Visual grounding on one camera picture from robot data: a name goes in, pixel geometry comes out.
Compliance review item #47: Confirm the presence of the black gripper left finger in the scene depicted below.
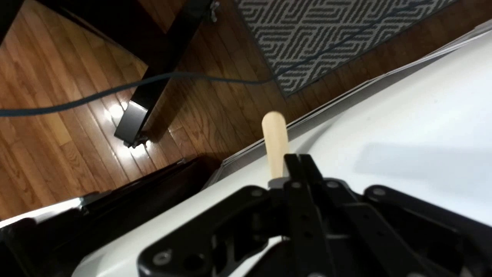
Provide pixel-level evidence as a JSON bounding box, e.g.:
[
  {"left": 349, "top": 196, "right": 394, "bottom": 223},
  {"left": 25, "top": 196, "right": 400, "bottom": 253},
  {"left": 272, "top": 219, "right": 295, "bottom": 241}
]
[{"left": 137, "top": 152, "right": 317, "bottom": 277}]

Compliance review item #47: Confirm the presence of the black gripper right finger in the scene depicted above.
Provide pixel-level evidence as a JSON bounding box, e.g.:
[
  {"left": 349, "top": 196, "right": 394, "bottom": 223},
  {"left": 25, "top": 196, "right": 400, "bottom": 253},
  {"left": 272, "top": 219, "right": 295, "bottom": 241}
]
[{"left": 300, "top": 152, "right": 492, "bottom": 277}]

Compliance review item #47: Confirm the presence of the wooden handle fork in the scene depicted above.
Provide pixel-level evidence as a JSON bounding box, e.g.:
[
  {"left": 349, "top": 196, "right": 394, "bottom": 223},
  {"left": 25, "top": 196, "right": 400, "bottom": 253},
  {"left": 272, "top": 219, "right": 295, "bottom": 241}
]
[{"left": 260, "top": 109, "right": 292, "bottom": 181}]

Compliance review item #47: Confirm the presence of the stainless gas stove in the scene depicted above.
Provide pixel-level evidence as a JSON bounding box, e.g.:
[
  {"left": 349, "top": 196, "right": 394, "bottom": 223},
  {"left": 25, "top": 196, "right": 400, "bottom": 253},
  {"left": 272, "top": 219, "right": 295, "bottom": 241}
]
[{"left": 0, "top": 152, "right": 225, "bottom": 277}]

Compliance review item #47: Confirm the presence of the dark wooden furniture leg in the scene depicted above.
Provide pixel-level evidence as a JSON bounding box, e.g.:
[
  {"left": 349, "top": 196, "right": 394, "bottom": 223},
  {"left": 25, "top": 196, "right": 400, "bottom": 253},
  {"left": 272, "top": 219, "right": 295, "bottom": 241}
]
[{"left": 36, "top": 0, "right": 220, "bottom": 149}]

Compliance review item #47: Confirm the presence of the grey patterned rug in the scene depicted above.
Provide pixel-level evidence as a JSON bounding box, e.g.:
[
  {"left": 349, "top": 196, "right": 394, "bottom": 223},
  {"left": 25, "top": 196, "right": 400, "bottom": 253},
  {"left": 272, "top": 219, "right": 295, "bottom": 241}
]
[{"left": 232, "top": 0, "right": 458, "bottom": 98}]

